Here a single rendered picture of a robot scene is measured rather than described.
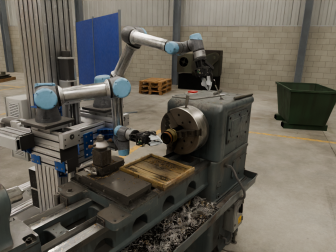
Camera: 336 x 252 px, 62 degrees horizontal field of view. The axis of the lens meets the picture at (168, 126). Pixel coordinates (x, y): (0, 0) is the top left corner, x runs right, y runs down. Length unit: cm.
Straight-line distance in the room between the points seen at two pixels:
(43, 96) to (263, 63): 1047
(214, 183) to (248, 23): 1009
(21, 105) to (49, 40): 52
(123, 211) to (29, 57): 126
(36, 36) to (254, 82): 1026
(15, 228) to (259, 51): 1095
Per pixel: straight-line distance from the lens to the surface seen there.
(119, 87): 166
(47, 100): 163
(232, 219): 238
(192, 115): 174
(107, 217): 129
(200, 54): 181
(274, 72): 1161
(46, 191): 237
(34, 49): 207
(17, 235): 123
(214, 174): 196
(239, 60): 1167
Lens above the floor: 162
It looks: 16 degrees down
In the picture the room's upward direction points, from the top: 1 degrees clockwise
